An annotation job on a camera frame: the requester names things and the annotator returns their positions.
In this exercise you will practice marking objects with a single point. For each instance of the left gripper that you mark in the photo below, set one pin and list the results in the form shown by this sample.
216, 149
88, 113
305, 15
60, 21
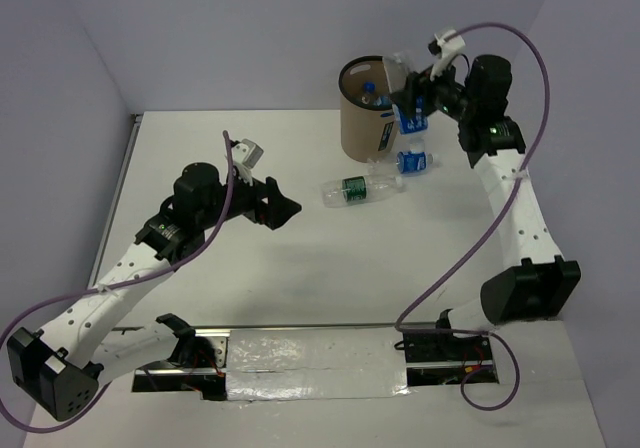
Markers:
278, 208

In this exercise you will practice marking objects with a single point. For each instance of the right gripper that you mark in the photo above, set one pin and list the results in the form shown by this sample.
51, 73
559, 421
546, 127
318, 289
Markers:
418, 83

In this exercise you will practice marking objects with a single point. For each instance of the green label clear bottle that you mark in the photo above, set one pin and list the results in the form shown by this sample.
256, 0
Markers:
360, 189

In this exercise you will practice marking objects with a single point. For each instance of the crushed blue label bottle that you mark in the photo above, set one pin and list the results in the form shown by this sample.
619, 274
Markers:
384, 101

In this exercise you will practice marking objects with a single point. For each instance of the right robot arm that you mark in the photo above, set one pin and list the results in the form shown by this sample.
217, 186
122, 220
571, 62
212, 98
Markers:
537, 280

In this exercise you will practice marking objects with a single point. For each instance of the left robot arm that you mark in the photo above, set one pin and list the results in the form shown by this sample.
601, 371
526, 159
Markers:
64, 363

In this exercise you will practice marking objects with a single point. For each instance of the brown cylindrical paper bin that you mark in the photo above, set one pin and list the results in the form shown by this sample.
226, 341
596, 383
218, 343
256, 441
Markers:
367, 132

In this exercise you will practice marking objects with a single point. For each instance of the shiny silver foil sheet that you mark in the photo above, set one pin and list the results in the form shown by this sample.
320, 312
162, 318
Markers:
314, 364

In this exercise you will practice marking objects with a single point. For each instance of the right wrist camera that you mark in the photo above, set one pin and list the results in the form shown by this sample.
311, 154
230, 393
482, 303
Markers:
445, 47

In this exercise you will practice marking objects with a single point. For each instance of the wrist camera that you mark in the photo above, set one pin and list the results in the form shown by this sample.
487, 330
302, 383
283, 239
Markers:
445, 47
245, 155

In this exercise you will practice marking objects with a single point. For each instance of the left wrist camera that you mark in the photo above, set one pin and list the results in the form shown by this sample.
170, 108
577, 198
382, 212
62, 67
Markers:
245, 155

